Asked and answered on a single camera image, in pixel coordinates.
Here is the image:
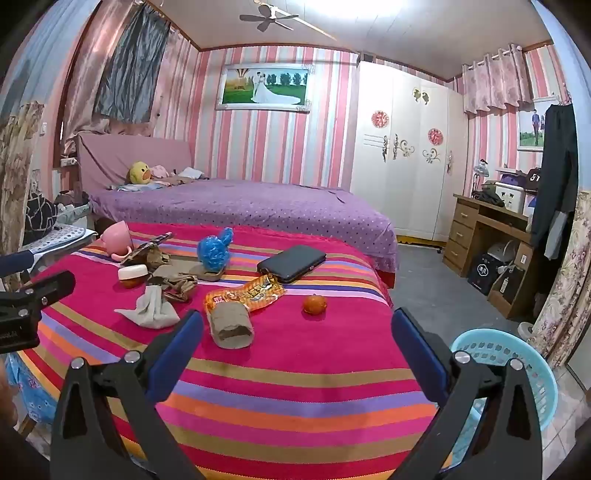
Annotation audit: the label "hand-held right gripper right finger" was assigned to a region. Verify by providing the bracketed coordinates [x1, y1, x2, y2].
[390, 308, 542, 480]

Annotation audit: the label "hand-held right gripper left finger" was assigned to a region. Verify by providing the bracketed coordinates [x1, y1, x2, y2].
[50, 310, 204, 480]

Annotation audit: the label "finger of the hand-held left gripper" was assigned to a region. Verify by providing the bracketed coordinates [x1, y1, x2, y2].
[0, 251, 36, 278]
[0, 270, 77, 319]

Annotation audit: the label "brown cardboard tube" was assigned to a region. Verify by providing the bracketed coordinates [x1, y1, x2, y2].
[209, 302, 256, 350]

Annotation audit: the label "orange snack packet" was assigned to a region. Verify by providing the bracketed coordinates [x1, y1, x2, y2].
[204, 273, 287, 315]

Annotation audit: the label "light blue plastic basket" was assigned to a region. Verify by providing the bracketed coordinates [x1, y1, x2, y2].
[434, 329, 558, 472]

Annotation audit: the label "black patterned bag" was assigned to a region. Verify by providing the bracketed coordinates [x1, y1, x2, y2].
[22, 191, 59, 246]

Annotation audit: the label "grey crumpled cloth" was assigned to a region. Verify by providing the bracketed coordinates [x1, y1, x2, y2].
[115, 285, 181, 330]

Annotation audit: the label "pink plastic cup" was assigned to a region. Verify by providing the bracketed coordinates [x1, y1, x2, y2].
[100, 220, 133, 262]

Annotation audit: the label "small orange jar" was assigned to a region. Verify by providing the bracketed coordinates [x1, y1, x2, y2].
[117, 264, 149, 289]

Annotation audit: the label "floral beige curtain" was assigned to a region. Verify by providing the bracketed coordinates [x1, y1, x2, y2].
[0, 100, 45, 280]

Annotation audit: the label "black box under desk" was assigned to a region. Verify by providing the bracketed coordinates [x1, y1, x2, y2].
[467, 251, 507, 297]

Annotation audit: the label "blue plastic bag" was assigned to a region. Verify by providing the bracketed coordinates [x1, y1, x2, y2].
[198, 227, 234, 271]

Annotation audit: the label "striped pink blanket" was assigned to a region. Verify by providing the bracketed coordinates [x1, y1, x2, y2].
[18, 222, 455, 480]

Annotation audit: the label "wooden desk with drawers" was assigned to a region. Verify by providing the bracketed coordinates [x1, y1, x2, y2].
[442, 193, 542, 320]

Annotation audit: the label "yellow duck plush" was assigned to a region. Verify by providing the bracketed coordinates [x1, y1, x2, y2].
[128, 161, 154, 186]

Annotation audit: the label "black tablet case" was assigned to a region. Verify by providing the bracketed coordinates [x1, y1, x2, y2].
[257, 244, 328, 284]

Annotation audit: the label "mauve bed headboard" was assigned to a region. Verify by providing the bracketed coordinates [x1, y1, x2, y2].
[74, 131, 195, 195]

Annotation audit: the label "floral mattress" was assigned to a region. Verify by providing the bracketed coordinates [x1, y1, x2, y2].
[527, 188, 591, 371]

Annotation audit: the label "dark cloth on desk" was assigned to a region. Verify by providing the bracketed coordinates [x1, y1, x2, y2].
[475, 188, 507, 208]

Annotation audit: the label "purple dotted bedspread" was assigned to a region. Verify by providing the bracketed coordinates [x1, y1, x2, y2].
[88, 178, 399, 274]

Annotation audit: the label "white wardrobe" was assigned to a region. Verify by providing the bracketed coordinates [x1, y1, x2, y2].
[349, 61, 470, 246]

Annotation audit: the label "white storage box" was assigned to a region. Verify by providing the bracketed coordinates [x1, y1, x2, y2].
[493, 181, 528, 214]

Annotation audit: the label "pink window curtain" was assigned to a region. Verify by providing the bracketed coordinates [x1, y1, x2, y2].
[59, 0, 200, 155]

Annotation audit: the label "desk lamp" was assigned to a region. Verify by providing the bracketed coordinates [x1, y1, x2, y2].
[470, 158, 491, 200]

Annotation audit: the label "dark hanging clothes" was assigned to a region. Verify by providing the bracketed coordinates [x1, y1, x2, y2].
[530, 102, 581, 260]

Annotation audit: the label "grey window curtain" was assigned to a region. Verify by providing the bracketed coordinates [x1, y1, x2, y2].
[92, 4, 171, 125]

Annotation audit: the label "small framed picture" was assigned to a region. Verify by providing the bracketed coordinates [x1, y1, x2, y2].
[516, 98, 548, 152]

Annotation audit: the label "framed wedding picture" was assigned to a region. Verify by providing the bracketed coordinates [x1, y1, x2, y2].
[215, 62, 316, 113]

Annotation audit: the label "pink floral valance curtain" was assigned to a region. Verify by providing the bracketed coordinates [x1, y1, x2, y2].
[462, 44, 533, 117]

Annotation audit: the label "ceiling fan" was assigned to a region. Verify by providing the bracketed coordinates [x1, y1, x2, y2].
[239, 1, 302, 34]

